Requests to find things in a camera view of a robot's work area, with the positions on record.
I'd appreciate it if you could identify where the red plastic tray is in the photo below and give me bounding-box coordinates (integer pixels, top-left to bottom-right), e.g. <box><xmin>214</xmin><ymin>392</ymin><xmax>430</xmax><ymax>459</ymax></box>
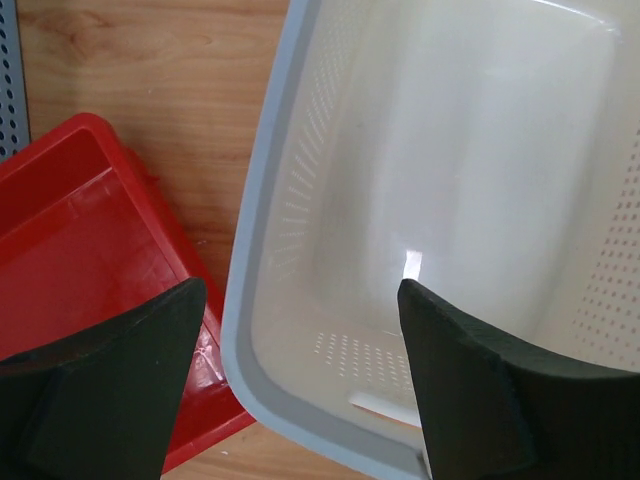
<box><xmin>1</xmin><ymin>113</ymin><xmax>252</xmax><ymax>470</ymax></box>

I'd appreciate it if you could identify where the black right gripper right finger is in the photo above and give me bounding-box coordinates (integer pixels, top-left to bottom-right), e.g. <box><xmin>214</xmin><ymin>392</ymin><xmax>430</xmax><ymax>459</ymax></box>
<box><xmin>397</xmin><ymin>279</ymin><xmax>639</xmax><ymax>479</ymax></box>

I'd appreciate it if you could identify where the grey perforated metal rail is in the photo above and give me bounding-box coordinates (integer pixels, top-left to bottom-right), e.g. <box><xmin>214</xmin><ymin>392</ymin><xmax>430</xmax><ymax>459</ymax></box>
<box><xmin>0</xmin><ymin>0</ymin><xmax>31</xmax><ymax>162</ymax></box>

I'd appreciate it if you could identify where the large cream perforated container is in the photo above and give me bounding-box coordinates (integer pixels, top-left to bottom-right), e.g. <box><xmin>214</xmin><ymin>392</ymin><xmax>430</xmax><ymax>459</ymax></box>
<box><xmin>221</xmin><ymin>1</ymin><xmax>639</xmax><ymax>479</ymax></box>

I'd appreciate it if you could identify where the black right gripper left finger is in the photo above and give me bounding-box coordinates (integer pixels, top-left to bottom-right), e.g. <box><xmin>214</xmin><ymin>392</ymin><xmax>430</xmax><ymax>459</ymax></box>
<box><xmin>1</xmin><ymin>278</ymin><xmax>207</xmax><ymax>479</ymax></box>

